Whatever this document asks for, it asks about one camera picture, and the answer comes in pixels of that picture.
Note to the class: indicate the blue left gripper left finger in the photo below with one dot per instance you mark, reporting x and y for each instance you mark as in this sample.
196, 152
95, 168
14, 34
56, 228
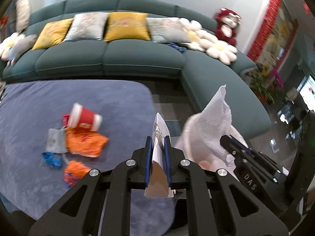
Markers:
148, 160

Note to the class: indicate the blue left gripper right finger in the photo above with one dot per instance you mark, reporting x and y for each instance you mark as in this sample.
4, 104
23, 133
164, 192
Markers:
167, 155

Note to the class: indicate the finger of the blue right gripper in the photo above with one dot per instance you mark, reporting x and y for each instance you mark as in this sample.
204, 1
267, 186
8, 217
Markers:
240, 146

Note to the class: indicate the white tissue pile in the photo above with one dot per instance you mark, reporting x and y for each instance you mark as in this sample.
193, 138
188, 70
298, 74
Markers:
213, 122

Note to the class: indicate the white paper receipt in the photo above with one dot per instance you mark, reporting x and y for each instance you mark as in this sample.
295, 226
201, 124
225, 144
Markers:
158, 178

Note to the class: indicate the orange snack wrapper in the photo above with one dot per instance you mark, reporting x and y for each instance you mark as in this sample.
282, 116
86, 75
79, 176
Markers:
85, 143

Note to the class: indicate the red paper cup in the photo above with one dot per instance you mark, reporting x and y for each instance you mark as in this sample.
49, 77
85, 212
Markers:
83, 118

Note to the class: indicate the orange mesh wrapper ball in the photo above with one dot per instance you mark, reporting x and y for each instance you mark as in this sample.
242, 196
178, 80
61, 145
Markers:
74, 172

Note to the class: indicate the red paper box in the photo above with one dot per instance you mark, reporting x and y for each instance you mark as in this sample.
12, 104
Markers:
65, 119

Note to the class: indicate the grey foil pouch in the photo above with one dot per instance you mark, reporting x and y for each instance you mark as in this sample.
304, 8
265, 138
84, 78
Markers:
56, 141

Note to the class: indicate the blue wrapper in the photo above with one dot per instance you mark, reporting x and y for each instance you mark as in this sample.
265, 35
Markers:
51, 160

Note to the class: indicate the potted flower plant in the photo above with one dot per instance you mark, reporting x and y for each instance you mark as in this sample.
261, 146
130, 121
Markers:
266, 84

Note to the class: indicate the white daisy pillow outer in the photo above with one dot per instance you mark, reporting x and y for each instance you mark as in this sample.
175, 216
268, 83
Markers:
222, 51

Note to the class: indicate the white daisy pillow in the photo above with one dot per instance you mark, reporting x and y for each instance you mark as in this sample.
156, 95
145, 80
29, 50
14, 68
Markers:
8, 43
200, 40
222, 51

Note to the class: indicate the blue velvet table cloth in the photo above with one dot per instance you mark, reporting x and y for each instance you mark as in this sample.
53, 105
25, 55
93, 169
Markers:
39, 156

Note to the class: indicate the blue patterned cloth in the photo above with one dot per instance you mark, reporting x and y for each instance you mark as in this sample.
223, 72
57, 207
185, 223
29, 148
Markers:
180, 48

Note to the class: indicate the white daisy pillow inner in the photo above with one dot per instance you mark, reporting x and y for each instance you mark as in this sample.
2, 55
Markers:
200, 40

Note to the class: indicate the teal curved sectional sofa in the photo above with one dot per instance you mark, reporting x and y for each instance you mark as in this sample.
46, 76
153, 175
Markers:
200, 74

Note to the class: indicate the light floral cushion right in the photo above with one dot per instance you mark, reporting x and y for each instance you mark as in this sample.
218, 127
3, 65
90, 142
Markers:
167, 30

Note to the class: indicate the light floral cushion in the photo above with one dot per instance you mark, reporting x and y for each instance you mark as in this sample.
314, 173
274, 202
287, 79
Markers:
88, 25
167, 30

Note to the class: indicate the red white teddy bear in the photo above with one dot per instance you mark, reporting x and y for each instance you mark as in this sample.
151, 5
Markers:
228, 23

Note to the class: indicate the yellow cushion centre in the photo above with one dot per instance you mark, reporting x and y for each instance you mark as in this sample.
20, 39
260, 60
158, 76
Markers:
127, 25

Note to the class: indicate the yellow cushion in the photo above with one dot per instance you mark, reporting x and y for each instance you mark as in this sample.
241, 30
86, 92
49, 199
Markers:
52, 34
127, 25

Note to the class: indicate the light floral cushion left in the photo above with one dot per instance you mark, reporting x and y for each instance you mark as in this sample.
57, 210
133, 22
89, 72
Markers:
88, 25

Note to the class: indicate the yellow cushion left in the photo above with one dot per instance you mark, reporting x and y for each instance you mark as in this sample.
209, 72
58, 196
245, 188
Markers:
52, 34

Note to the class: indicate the grey plush toy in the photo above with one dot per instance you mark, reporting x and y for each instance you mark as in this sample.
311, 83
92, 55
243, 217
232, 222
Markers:
20, 48

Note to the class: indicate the white daisy pillow left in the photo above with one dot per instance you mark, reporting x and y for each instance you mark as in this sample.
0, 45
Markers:
8, 43

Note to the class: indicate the white long plush toy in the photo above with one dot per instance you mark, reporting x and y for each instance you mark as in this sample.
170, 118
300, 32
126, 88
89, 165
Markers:
23, 14

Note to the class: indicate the red brick wall decoration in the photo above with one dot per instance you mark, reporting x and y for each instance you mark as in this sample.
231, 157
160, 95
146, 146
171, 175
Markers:
274, 39

